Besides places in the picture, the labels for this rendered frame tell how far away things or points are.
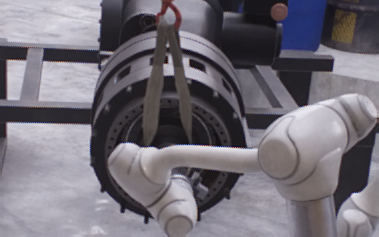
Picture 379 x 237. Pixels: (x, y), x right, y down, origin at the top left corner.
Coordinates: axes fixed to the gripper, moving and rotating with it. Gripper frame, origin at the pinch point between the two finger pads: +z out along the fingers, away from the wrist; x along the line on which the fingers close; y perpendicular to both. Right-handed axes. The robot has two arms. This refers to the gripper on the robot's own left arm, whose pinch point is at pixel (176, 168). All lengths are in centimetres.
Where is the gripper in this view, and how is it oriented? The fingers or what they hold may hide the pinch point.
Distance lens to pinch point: 260.5
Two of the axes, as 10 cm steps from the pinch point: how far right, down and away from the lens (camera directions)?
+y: 5.3, -8.0, -2.8
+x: -8.5, -4.9, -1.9
